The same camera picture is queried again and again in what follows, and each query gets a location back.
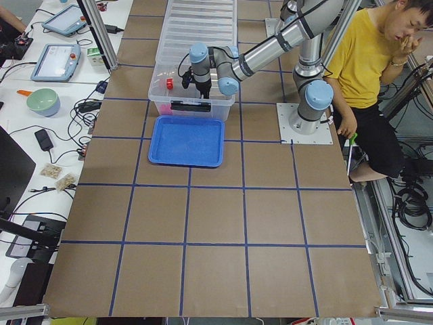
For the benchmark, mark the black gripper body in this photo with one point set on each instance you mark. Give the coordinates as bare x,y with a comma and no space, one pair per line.
203,87

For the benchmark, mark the red block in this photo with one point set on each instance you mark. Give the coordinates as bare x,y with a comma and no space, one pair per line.
165,109
169,83

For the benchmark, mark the clear plastic box lid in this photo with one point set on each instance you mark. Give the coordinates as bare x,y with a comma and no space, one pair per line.
213,23

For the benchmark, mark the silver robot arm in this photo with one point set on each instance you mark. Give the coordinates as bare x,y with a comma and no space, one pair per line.
301,24

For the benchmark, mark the blue plastic tray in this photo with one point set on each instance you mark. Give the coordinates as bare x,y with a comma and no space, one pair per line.
187,141

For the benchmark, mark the clear plastic storage box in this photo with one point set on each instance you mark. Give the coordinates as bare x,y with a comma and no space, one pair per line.
159,94

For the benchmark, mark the black power adapter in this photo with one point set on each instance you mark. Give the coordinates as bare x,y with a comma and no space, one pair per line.
88,106

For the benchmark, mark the green white carton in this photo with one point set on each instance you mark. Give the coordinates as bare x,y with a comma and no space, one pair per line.
94,56

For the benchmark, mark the teach pendant far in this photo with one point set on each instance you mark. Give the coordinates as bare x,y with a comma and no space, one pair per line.
66,22

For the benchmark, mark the teach pendant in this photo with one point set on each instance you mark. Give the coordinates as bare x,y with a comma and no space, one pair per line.
57,63
66,22

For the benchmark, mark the teach pendant near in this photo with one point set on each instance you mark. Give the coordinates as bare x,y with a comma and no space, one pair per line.
57,63

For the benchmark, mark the green blue bowl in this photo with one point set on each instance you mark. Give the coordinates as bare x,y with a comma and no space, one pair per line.
44,102

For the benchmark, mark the snack bag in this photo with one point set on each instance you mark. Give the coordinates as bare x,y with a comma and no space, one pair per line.
50,170
66,181

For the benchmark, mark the person in yellow shirt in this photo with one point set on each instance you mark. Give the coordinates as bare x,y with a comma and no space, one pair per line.
372,53

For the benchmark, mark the toy carrot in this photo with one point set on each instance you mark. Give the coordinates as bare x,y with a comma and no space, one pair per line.
24,92

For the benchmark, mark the blue camera on gripper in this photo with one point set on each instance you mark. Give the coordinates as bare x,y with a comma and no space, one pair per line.
187,78

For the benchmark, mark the black box latch handle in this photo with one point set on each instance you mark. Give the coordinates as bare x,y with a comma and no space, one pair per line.
188,107

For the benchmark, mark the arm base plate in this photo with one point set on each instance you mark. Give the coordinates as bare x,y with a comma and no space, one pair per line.
294,130

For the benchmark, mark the aluminium frame post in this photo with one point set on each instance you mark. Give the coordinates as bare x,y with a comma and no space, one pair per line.
99,32

